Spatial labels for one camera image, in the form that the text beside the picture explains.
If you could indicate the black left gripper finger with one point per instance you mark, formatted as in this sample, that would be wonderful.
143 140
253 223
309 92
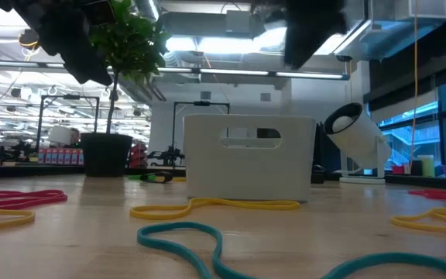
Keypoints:
93 56
81 66

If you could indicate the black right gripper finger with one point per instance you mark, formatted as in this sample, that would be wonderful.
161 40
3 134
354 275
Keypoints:
293 46
314 40

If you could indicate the green rubber band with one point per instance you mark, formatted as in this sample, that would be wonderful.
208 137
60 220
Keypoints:
136 177

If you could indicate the pink-red rubber band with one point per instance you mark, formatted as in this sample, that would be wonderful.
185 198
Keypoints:
52 197

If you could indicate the black rubber band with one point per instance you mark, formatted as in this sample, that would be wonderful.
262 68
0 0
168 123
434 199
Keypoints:
169 177

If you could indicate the yellow rubber band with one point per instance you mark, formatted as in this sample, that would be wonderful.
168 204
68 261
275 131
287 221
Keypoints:
395 221
285 205
31 218

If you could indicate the teal rubber band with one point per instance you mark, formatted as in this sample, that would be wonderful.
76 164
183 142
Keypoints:
176 225

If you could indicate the red rubber band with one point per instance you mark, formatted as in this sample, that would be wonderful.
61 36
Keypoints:
440 196

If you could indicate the black background robot arm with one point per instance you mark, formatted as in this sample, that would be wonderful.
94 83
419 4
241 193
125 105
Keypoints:
169 157

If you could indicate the black ceiling dome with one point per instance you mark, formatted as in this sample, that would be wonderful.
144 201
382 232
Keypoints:
27 38

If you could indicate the green leafy plant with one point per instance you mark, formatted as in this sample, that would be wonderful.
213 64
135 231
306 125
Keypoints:
138 42

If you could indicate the long ceiling light bar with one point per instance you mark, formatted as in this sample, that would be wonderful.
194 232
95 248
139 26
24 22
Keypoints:
230 72

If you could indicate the white boxy object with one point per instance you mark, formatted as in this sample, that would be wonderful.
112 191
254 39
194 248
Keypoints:
59 135

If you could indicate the row of pink boxes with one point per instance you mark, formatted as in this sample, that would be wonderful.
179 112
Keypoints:
60 156

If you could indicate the black plant pot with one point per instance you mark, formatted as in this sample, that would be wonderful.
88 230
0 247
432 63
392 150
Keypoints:
107 155

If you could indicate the red stacked crates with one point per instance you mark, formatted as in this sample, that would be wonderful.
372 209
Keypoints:
139 159

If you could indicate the small black rounded object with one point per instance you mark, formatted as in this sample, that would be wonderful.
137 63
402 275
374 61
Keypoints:
318 176

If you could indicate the small red box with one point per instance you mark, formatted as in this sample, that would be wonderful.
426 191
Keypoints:
398 169

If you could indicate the black cup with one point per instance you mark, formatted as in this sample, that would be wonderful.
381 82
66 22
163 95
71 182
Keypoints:
416 168

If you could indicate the pale green cylinder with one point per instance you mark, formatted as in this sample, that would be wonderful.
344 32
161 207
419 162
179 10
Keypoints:
426 166

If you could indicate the black metal stand frame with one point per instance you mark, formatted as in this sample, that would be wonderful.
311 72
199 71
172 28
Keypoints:
72 97
201 103

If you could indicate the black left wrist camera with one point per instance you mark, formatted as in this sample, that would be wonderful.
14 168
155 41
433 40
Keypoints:
101 13

